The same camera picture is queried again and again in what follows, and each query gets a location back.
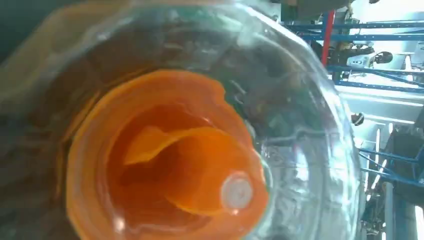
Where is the orange drink bottle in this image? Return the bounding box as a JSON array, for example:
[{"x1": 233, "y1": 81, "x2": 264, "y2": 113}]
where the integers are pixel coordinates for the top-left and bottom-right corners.
[{"x1": 0, "y1": 0, "x2": 365, "y2": 240}]

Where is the blue shelving rack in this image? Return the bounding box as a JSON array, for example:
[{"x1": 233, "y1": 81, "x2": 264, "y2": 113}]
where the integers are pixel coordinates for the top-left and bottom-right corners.
[{"x1": 281, "y1": 9, "x2": 424, "y2": 94}]

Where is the red post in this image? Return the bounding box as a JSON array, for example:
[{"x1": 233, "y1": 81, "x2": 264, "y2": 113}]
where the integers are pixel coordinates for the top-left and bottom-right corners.
[{"x1": 320, "y1": 9, "x2": 336, "y2": 67}]

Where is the blue metal frame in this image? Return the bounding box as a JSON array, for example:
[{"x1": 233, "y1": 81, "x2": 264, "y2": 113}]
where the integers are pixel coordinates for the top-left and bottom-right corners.
[{"x1": 358, "y1": 147, "x2": 424, "y2": 188}]

